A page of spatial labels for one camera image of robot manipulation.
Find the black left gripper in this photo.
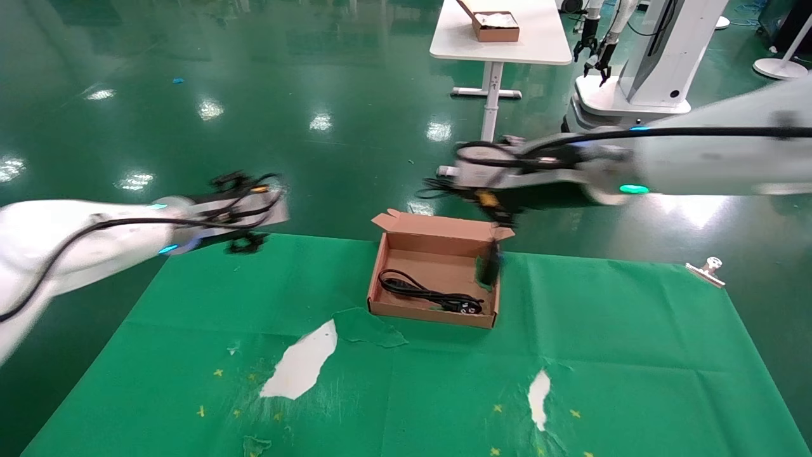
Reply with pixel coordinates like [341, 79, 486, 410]
[225, 232, 268, 255]

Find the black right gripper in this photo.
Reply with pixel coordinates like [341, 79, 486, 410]
[485, 183, 600, 230]

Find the black power cable with plug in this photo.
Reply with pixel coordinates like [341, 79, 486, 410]
[379, 269, 485, 315]

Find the open brown cardboard box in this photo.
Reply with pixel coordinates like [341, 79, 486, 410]
[367, 209, 516, 329]

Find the small brown box with papers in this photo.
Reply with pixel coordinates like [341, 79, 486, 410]
[457, 0, 521, 43]

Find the torn green table cloth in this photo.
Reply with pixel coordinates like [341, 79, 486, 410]
[22, 234, 811, 457]

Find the white background table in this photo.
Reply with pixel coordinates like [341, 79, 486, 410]
[430, 0, 573, 144]

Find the white background wheeled robot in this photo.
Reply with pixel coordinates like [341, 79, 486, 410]
[561, 0, 730, 133]

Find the metal cloth clip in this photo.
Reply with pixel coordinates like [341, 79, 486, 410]
[685, 256, 727, 289]

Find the white floor stand base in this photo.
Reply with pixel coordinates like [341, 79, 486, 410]
[753, 11, 812, 81]

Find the dark background cabinet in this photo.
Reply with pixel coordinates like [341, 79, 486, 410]
[760, 0, 812, 53]

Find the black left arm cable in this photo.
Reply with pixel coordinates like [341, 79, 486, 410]
[0, 170, 284, 322]

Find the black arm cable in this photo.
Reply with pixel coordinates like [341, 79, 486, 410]
[454, 125, 812, 169]
[0, 170, 284, 322]

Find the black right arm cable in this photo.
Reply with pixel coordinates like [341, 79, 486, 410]
[454, 125, 812, 169]

